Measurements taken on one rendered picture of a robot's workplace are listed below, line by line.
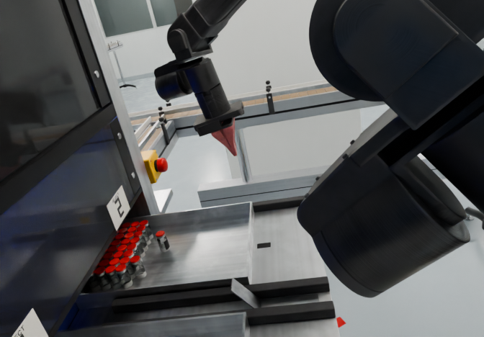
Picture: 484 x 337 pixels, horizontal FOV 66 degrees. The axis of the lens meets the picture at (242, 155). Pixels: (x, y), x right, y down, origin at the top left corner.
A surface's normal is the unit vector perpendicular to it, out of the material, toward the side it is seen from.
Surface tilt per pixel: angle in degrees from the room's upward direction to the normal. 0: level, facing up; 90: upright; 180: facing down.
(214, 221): 0
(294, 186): 90
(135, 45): 90
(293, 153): 90
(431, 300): 0
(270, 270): 0
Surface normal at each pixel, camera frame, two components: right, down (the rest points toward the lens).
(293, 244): -0.19, -0.90
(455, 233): 0.60, -0.64
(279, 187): -0.05, 0.40
